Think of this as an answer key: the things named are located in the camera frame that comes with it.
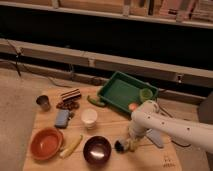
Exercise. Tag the orange bowl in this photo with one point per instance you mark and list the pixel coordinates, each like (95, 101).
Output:
(46, 143)

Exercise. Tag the orange ball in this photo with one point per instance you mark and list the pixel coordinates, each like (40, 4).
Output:
(133, 106)

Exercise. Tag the brown grapes toy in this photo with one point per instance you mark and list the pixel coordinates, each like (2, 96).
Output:
(69, 105)

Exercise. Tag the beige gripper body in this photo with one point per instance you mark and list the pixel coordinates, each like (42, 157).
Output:
(133, 144)

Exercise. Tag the white paper cup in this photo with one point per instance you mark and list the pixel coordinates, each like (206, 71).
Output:
(89, 118)

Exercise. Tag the green plastic tray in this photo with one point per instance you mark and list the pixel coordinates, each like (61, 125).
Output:
(122, 89)

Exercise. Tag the yellow corn toy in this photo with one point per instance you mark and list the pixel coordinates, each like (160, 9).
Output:
(71, 148)

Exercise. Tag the wooden board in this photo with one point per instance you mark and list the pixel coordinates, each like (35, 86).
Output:
(111, 125)

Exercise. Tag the striped chocolate cake toy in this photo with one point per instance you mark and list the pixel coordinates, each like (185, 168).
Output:
(73, 94)

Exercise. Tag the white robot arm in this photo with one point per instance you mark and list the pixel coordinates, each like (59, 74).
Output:
(146, 117)

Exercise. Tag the green plastic cup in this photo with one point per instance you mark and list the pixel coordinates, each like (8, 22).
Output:
(145, 94)

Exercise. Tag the black and white dish brush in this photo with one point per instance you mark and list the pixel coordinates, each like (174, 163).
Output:
(122, 145)

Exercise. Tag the blue sponge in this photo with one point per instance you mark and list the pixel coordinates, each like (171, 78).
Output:
(62, 119)

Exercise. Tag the dark maroon bowl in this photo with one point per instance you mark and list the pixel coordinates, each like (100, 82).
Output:
(97, 150)

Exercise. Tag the green cucumber toy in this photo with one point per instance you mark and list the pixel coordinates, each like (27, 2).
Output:
(95, 102)

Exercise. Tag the small metal cup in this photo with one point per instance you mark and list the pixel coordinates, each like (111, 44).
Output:
(43, 102)

